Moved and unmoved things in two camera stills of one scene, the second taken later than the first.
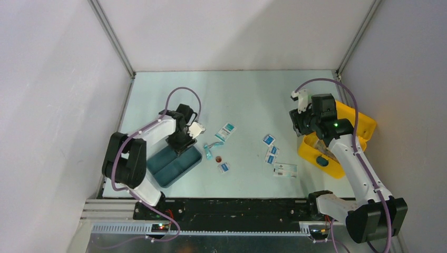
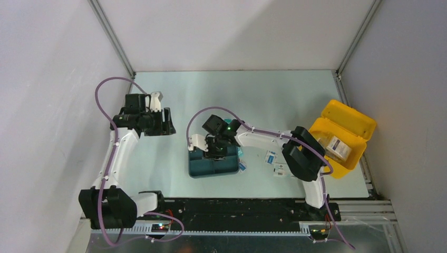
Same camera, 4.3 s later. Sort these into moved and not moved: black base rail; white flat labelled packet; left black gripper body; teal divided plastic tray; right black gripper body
Moved: right black gripper body; left black gripper body; teal divided plastic tray
Not moved: black base rail; white flat labelled packet
